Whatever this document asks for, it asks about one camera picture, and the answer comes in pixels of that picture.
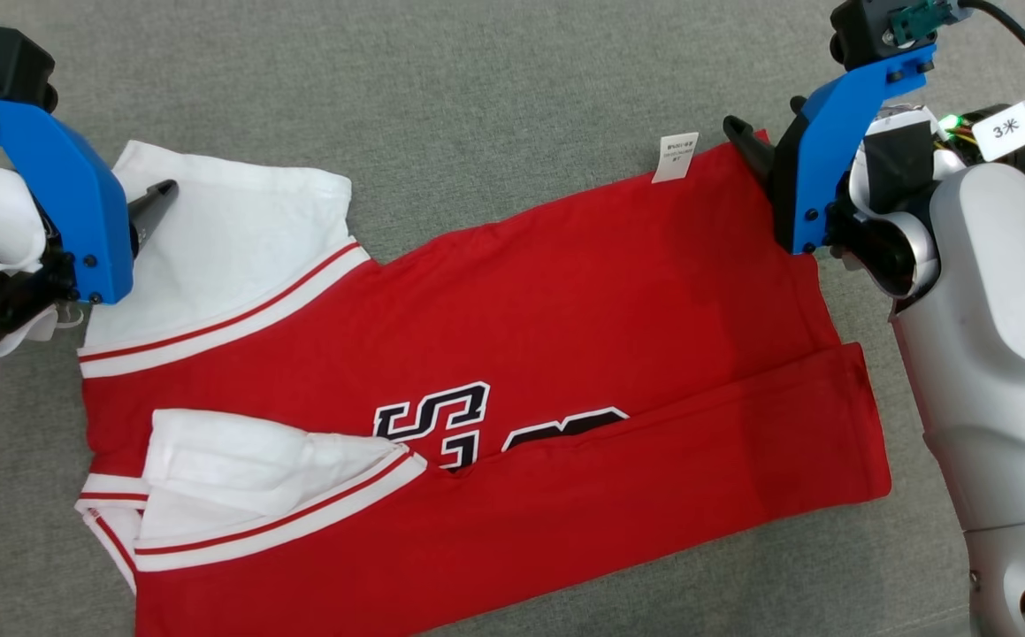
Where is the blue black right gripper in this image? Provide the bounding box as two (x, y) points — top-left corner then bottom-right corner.
(723, 44), (937, 257)

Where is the red jersey with black number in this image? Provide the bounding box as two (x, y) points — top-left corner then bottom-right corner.
(76, 131), (893, 637)

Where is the black right cable teal plug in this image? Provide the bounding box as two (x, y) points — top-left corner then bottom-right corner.
(888, 0), (1025, 147)

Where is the white cable tag with print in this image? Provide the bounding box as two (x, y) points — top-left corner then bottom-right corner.
(972, 82), (1025, 164)

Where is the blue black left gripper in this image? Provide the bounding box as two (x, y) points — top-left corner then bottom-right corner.
(0, 88), (180, 304)

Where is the grey fabric sofa cushion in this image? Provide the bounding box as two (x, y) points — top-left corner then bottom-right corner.
(0, 0), (1025, 637)

